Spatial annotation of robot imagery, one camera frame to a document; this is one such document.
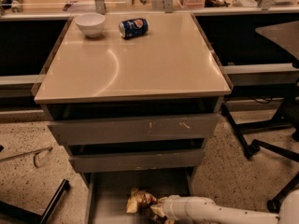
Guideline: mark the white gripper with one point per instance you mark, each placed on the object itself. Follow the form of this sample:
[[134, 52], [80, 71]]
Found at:
[[170, 206]]

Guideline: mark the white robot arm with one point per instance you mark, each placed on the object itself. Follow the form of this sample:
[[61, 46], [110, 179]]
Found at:
[[199, 210]]

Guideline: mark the grey open bottom drawer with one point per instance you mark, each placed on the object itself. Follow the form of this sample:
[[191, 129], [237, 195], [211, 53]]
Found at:
[[109, 192]]

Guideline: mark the grey middle drawer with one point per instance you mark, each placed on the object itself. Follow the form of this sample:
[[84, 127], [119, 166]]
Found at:
[[136, 161]]

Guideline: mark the grey top drawer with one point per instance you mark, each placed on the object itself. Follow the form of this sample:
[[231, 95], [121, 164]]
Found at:
[[133, 129]]

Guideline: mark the grey drawer cabinet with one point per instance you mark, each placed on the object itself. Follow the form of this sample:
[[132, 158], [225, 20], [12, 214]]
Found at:
[[168, 71]]

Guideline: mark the thin metal rod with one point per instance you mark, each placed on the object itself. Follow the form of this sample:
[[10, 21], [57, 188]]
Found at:
[[26, 153]]

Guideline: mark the blue pepsi can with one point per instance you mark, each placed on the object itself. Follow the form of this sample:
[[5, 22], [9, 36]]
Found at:
[[133, 28]]

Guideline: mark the white ceramic bowl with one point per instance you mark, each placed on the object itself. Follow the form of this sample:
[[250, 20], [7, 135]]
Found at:
[[91, 24]]

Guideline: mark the black metal frame leg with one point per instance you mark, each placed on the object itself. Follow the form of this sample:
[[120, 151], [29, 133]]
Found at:
[[40, 213]]

